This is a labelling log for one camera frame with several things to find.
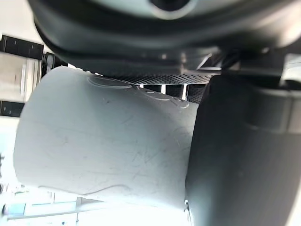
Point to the brushed steel panel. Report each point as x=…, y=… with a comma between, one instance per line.
x=16, y=75

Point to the black slotted rail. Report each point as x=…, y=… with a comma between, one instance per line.
x=21, y=47
x=10, y=107

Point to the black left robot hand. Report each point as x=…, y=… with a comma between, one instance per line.
x=145, y=35

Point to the black perforated mesh rack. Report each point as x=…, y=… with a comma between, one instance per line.
x=174, y=81

